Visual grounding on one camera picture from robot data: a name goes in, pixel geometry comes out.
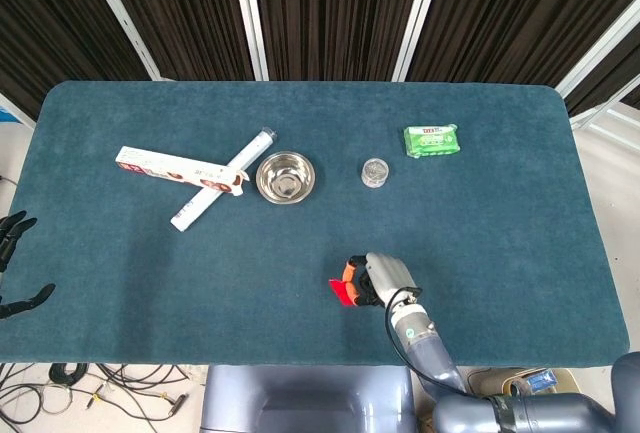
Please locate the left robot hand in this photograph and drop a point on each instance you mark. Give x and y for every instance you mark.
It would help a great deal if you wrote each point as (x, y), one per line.
(10, 243)

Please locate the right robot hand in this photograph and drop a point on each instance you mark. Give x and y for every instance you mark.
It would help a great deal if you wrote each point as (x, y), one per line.
(387, 275)

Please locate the red plastic piece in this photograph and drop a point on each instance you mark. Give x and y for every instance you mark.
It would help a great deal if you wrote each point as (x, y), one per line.
(342, 292)

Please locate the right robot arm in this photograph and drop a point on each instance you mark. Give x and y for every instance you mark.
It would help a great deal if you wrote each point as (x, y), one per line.
(480, 403)

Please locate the small clear round jar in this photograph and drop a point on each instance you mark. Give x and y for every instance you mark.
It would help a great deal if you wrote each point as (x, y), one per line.
(374, 172)

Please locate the teal table cloth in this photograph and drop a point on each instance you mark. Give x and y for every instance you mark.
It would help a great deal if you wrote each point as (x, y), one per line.
(250, 293)

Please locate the stainless steel bowl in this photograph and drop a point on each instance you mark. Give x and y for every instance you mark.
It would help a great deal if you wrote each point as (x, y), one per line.
(285, 177)

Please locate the green wet wipes pack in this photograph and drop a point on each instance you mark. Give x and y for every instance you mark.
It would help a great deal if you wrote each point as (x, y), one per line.
(432, 140)

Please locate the grey robot torso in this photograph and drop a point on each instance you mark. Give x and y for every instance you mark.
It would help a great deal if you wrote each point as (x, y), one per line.
(307, 398)

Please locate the long white printed box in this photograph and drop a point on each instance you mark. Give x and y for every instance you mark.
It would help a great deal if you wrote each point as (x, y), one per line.
(175, 170)

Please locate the white plastic wrap roll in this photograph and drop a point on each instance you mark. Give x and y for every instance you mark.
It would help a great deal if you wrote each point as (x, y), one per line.
(247, 152)

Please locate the black pleated curtain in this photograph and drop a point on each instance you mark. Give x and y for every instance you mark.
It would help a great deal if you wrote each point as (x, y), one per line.
(330, 13)

